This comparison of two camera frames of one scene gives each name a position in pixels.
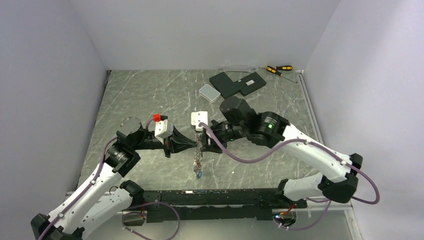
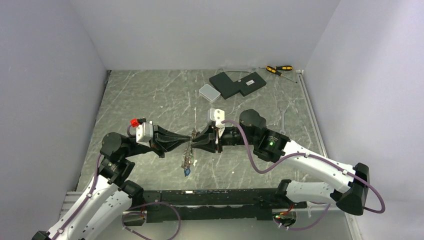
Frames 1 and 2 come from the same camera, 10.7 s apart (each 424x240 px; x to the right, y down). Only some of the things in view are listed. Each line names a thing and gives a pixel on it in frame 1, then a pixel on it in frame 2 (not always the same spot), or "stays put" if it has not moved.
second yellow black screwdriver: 281,67 stays put
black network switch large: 224,85 stays put
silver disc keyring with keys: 198,159 -> 188,157
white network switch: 209,93 stays put
